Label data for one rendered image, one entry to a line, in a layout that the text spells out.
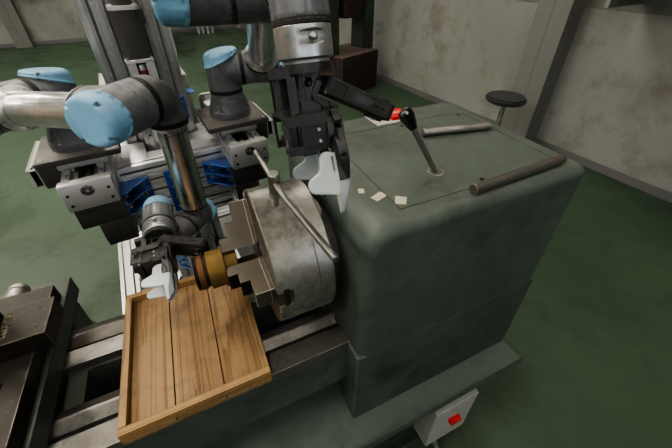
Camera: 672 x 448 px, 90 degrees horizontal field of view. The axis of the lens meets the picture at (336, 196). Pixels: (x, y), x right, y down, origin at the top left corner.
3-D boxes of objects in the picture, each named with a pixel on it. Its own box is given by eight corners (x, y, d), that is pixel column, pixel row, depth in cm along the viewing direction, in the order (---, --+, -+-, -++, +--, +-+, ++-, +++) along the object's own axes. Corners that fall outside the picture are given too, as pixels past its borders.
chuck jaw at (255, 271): (275, 250, 76) (291, 285, 66) (277, 266, 78) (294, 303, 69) (225, 265, 72) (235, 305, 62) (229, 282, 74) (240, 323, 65)
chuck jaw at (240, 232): (268, 237, 81) (255, 189, 81) (271, 239, 77) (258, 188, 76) (221, 250, 78) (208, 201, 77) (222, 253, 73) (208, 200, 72)
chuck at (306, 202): (290, 232, 103) (288, 151, 81) (331, 324, 84) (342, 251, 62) (279, 235, 102) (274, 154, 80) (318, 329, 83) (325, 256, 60)
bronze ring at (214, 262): (230, 233, 77) (188, 245, 74) (238, 261, 70) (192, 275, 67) (237, 261, 83) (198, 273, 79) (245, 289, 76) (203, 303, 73)
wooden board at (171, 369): (240, 270, 102) (238, 261, 100) (272, 380, 76) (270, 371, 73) (131, 305, 92) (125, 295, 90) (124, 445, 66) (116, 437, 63)
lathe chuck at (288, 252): (279, 235, 102) (274, 154, 80) (318, 329, 83) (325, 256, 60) (250, 244, 99) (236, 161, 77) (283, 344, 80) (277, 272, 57)
